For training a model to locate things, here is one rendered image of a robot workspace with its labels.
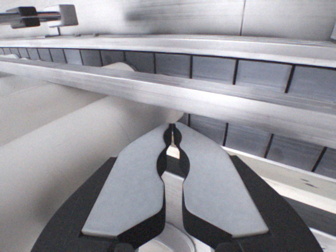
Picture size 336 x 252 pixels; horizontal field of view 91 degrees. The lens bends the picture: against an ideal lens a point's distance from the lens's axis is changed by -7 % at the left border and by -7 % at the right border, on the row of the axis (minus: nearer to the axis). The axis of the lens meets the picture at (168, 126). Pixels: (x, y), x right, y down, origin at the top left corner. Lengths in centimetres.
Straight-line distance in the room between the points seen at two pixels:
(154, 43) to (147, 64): 2
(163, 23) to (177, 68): 8
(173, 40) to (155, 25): 7
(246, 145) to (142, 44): 14
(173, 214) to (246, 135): 20
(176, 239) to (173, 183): 12
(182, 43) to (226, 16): 6
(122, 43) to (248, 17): 13
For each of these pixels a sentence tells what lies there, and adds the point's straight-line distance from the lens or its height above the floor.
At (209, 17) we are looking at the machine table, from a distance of 21.
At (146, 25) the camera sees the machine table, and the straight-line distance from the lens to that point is 24.
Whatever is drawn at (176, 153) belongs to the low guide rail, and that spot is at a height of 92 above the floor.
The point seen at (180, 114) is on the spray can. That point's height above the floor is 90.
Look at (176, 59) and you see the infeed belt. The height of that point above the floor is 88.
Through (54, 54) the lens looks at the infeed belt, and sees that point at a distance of 32.
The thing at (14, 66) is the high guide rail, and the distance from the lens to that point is 21.
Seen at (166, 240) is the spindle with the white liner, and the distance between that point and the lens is 34.
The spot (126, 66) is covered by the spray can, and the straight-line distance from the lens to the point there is 19.
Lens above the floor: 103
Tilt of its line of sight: 47 degrees down
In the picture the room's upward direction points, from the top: 132 degrees counter-clockwise
